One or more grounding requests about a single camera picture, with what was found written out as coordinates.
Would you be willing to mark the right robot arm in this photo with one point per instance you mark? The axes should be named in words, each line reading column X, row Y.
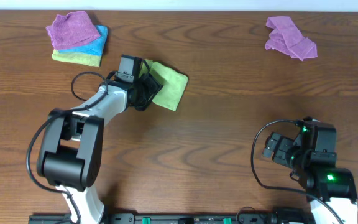
column 334, row 186

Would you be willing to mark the folded green cloth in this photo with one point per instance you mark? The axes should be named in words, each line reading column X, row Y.
column 77, row 58

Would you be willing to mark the light green cloth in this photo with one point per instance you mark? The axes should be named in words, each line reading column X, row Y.
column 173, row 82

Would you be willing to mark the folded purple cloth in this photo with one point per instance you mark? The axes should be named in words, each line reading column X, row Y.
column 72, row 30

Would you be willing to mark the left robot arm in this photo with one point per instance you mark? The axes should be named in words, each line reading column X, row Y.
column 72, row 144

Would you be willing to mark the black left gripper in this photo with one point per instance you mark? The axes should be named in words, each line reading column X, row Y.
column 150, row 87

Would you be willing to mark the folded blue cloth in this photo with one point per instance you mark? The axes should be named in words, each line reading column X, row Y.
column 95, row 47

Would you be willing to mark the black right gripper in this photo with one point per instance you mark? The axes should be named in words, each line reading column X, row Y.
column 284, row 144

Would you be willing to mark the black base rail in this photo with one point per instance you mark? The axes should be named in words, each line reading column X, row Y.
column 251, row 218

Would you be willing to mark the crumpled purple cloth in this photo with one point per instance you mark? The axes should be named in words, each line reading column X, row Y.
column 286, row 38

